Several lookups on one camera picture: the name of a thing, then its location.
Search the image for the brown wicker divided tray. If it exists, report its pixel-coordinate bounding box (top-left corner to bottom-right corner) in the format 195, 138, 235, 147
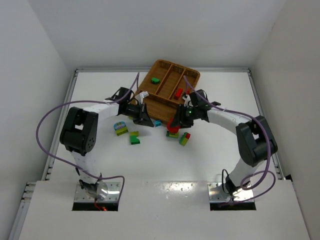
135, 59, 201, 124

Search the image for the small cyan lego cube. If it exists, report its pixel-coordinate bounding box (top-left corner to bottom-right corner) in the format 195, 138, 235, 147
153, 120, 162, 127

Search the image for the green lime lego pair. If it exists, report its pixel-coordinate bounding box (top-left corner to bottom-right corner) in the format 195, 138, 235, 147
166, 131, 179, 139

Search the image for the lime red green lego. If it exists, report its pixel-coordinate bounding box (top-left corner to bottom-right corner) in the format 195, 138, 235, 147
179, 132, 191, 146

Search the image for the metal base plate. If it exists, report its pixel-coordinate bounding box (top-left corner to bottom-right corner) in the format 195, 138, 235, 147
207, 182, 255, 203
74, 181, 121, 203

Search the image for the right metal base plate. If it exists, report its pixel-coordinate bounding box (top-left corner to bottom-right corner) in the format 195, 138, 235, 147
207, 182, 255, 203

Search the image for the red top lego stack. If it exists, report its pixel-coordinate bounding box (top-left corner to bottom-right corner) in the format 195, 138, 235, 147
166, 118, 180, 134

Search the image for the green lego in tray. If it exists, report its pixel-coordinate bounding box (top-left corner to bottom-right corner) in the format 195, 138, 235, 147
151, 77, 161, 85

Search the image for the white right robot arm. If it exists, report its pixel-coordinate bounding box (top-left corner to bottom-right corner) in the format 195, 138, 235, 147
167, 89, 278, 195

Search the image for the cyan lime lego stack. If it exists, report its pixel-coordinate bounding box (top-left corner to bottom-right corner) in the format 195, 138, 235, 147
113, 121, 129, 136

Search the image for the green yellow notched lego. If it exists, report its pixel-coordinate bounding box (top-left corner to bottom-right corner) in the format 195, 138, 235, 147
129, 131, 140, 145

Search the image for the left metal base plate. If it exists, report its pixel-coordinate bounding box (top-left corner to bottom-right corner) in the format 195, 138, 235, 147
74, 181, 121, 203

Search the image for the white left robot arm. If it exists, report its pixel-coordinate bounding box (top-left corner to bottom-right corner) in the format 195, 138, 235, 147
59, 87, 154, 194

